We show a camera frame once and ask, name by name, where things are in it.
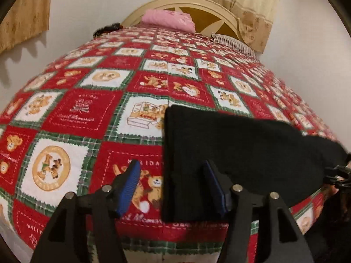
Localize dark cloth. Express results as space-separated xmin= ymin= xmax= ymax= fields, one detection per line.
xmin=93 ymin=23 xmax=122 ymax=38

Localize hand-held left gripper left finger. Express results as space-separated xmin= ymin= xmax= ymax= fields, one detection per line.
xmin=30 ymin=159 xmax=141 ymax=263

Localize red teddy bear printed blanket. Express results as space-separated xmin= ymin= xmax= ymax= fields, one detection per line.
xmin=0 ymin=23 xmax=343 ymax=263

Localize cream wooden headboard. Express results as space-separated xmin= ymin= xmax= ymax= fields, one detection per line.
xmin=121 ymin=0 xmax=243 ymax=42

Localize beige patterned curtain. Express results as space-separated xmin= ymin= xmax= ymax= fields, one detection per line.
xmin=174 ymin=0 xmax=283 ymax=54
xmin=0 ymin=0 xmax=55 ymax=54

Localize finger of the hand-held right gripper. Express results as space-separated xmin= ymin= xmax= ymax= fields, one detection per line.
xmin=322 ymin=164 xmax=351 ymax=195

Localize black pants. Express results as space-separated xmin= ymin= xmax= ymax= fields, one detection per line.
xmin=160 ymin=105 xmax=346 ymax=222

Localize pink pillow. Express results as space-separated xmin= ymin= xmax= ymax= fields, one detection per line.
xmin=141 ymin=9 xmax=196 ymax=33

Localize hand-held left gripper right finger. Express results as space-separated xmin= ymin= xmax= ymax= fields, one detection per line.
xmin=202 ymin=160 xmax=314 ymax=263

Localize striped pillow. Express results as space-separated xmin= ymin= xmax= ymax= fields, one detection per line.
xmin=211 ymin=33 xmax=260 ymax=59

